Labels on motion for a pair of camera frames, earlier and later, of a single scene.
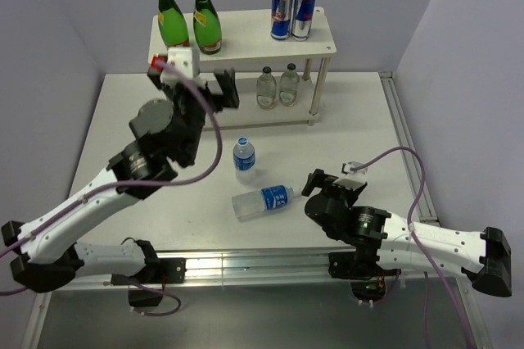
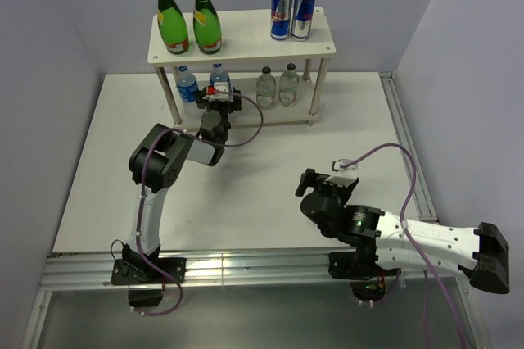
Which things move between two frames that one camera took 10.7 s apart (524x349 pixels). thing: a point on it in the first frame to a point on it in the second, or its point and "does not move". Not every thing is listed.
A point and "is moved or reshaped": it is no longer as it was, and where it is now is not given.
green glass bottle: x=171 y=16 does not move
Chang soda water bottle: x=266 y=89 does not move
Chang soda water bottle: x=289 y=86 does not move
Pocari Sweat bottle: x=250 y=204 is moved or reshaped
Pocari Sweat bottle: x=244 y=158 is moved or reshaped
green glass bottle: x=206 y=24 does not move
